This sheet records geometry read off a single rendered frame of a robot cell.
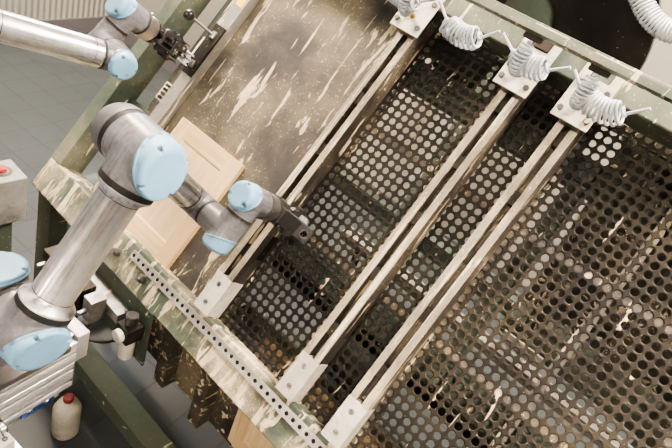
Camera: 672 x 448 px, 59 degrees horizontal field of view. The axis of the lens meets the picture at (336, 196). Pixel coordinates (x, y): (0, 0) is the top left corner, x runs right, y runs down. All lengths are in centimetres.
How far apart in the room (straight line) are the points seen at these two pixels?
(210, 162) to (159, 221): 26
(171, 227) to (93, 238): 81
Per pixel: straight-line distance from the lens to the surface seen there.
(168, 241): 197
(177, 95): 210
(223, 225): 146
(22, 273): 135
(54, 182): 231
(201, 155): 199
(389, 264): 158
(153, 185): 113
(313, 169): 171
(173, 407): 273
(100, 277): 212
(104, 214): 118
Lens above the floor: 220
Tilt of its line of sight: 31 degrees down
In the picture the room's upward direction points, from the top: 21 degrees clockwise
